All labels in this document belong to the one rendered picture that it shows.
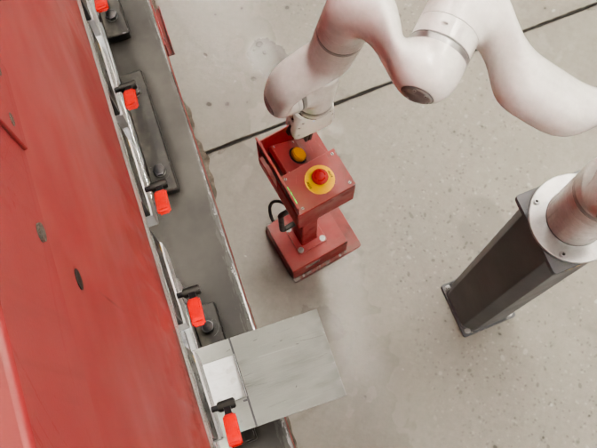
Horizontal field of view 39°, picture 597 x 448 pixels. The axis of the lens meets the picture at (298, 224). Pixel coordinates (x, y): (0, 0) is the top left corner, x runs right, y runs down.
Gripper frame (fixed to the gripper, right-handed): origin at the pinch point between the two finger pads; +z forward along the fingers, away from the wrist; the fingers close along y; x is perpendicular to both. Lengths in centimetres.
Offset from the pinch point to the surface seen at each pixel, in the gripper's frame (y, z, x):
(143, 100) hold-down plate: -30.6, -3.2, 21.7
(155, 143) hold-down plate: -32.7, -2.9, 11.0
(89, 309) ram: -55, -112, -46
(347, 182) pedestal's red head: 4.6, 5.9, -13.6
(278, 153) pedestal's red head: -5.7, 10.4, 1.6
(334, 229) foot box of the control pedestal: 13, 71, -8
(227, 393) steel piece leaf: -43, -12, -47
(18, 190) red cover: -55, -132, -42
